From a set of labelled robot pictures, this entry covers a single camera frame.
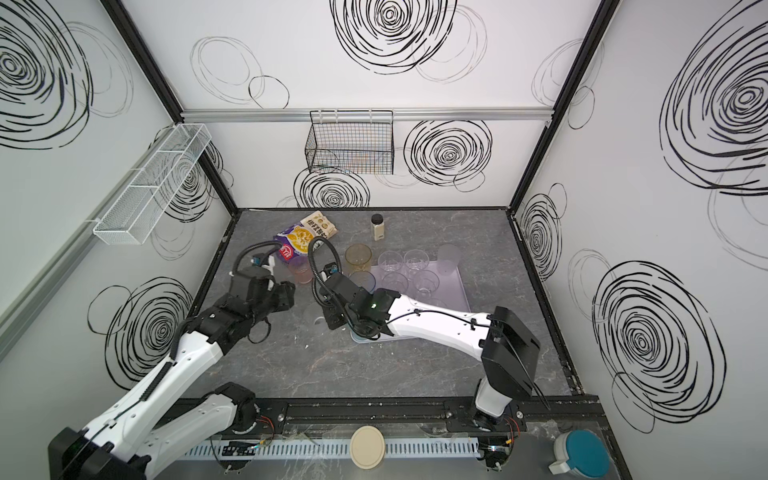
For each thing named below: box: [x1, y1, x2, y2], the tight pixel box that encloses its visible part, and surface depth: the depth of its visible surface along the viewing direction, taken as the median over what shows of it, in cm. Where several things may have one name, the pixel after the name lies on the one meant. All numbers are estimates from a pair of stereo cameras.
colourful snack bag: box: [274, 210, 339, 262], surface depth 113 cm
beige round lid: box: [350, 425, 385, 470], surface depth 66 cm
